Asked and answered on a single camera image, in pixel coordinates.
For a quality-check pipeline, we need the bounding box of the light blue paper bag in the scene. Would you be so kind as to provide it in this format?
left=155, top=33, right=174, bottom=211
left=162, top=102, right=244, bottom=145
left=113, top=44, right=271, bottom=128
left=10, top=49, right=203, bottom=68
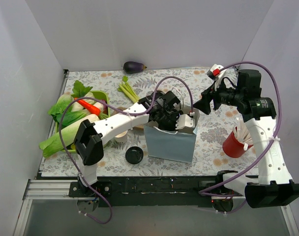
left=144, top=100, right=200, bottom=163

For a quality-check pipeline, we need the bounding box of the white paper coffee cup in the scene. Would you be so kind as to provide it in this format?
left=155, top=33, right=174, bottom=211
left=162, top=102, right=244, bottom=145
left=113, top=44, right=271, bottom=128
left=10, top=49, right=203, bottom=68
left=115, top=130, right=128, bottom=144

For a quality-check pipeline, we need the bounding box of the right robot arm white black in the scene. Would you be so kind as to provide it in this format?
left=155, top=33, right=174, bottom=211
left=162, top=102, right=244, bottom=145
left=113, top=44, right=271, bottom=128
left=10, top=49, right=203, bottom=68
left=194, top=69, right=299, bottom=208

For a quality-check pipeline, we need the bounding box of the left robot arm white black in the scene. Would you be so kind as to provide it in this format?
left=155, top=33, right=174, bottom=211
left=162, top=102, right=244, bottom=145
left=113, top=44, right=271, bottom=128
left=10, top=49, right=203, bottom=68
left=74, top=91, right=182, bottom=197

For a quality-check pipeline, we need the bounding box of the floral table mat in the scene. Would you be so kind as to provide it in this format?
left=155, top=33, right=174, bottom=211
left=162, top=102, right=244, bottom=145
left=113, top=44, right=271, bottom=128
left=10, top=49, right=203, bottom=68
left=39, top=68, right=268, bottom=177

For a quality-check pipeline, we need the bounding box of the brown cardboard cup carrier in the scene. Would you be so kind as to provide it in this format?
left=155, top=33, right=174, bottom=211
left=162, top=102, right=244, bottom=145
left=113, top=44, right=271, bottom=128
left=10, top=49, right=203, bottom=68
left=118, top=107, right=144, bottom=131

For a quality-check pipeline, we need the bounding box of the green onion stalk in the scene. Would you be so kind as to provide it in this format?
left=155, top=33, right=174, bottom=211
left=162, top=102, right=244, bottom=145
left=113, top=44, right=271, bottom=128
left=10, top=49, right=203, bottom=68
left=118, top=76, right=140, bottom=103

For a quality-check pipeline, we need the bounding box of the purple eggplant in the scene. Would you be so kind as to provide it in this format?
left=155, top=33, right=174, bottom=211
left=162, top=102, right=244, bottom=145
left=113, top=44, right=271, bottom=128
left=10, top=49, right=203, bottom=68
left=123, top=61, right=147, bottom=74

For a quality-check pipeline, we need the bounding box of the red cup holder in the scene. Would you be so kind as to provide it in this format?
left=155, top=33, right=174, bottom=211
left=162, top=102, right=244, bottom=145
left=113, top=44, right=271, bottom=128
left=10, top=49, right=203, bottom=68
left=222, top=127, right=253, bottom=158

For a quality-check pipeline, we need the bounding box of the green plastic tray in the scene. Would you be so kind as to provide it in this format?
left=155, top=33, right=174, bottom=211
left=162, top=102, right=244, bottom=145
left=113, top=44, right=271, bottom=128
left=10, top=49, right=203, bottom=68
left=62, top=90, right=110, bottom=153

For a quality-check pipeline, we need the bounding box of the orange carrot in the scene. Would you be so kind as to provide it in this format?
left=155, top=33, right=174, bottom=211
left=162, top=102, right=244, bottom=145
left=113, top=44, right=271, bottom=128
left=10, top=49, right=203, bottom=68
left=75, top=98, right=101, bottom=116

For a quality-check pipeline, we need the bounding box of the green lettuce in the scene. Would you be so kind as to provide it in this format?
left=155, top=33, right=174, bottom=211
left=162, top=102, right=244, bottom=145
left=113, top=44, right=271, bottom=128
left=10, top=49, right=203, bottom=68
left=47, top=80, right=93, bottom=127

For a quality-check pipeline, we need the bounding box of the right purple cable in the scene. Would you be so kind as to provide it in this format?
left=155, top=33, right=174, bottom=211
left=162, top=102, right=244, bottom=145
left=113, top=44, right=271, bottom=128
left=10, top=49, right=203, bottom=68
left=198, top=61, right=281, bottom=214

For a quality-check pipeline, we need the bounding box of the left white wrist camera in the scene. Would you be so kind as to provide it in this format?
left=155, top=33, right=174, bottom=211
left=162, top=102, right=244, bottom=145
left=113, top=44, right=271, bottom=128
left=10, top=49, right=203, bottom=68
left=175, top=112, right=196, bottom=130

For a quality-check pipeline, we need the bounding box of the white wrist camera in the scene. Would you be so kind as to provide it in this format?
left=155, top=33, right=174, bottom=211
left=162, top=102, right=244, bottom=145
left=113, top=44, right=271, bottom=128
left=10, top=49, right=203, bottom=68
left=175, top=112, right=196, bottom=130
left=207, top=64, right=227, bottom=91

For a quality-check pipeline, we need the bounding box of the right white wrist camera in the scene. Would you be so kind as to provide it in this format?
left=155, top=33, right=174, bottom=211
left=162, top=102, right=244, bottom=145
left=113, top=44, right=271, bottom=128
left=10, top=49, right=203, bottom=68
left=207, top=64, right=227, bottom=91

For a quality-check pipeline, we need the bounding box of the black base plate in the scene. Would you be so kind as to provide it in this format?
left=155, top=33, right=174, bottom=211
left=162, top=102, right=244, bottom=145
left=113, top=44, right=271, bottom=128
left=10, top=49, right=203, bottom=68
left=36, top=172, right=275, bottom=209

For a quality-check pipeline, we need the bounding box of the aluminium rail frame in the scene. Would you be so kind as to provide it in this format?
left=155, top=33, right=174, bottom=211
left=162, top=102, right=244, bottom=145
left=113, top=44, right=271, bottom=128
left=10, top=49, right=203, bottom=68
left=13, top=66, right=299, bottom=236

